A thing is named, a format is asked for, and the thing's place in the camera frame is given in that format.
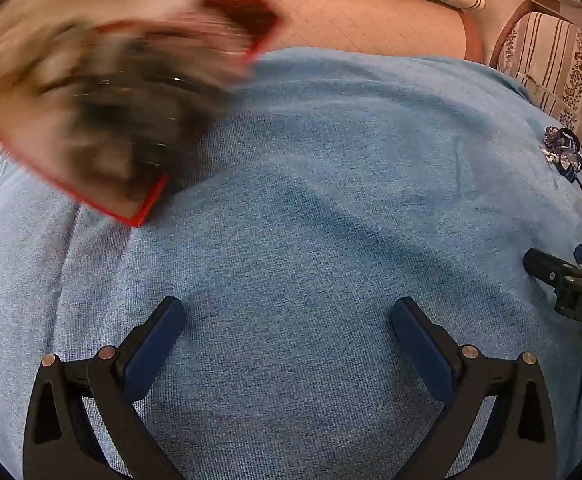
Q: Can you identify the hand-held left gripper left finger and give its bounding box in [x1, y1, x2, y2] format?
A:
[22, 296, 187, 480]

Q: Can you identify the blue blanket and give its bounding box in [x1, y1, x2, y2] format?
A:
[0, 47, 582, 480]

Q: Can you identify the pink bolster cushion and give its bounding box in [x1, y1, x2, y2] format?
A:
[251, 0, 484, 63]

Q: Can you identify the red cardboard box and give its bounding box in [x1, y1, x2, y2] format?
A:
[0, 0, 279, 228]

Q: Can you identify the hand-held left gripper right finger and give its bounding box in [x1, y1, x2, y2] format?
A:
[392, 296, 559, 480]

